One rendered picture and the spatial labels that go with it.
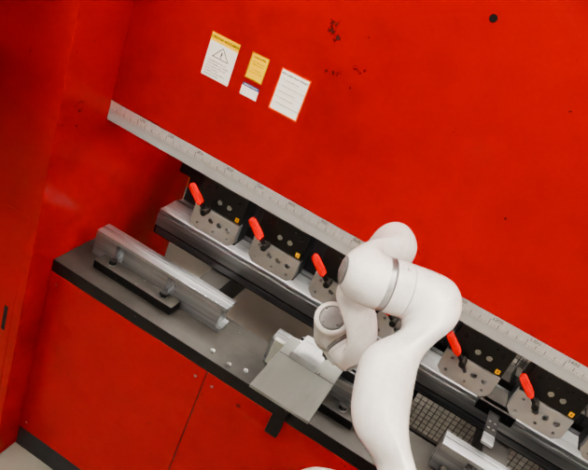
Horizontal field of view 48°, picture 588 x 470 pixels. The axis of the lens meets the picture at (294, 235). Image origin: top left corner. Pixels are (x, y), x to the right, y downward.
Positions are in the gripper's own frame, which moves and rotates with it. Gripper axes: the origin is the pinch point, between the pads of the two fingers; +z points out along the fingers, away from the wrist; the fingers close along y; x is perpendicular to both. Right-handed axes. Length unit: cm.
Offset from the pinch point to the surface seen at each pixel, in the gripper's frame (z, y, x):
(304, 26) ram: -58, 57, -29
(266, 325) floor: 165, 66, -8
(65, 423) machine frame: 56, 41, 82
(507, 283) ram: -30, -15, -41
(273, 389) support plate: -5.8, -1.4, 18.6
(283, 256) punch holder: -12.2, 26.8, -2.4
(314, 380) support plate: 2.0, -3.6, 7.2
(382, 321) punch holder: -9.7, -2.5, -15.2
